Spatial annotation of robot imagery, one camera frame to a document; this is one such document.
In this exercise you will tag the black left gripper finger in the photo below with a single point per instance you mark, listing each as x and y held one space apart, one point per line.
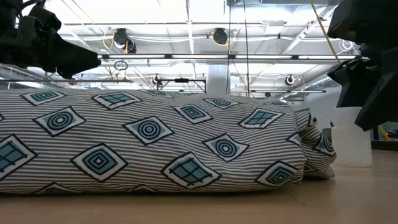
71 59

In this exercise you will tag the black aluminium table frame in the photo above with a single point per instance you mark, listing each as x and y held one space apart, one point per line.
385 145

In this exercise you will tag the white column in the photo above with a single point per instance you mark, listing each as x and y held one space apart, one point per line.
217 79

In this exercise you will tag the black overhead bar frame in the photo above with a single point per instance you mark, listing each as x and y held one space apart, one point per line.
182 80

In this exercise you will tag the white medicine bottle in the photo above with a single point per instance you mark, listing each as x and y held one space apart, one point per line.
351 146

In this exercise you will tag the grey horizontal bar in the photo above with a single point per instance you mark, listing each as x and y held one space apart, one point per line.
62 81

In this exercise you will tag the striped patterned fabric pillow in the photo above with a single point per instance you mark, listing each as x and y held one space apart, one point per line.
149 140

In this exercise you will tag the long ceiling light strip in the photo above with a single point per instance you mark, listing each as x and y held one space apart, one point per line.
199 56

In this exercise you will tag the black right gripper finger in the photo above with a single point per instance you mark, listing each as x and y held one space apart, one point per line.
385 99
357 84

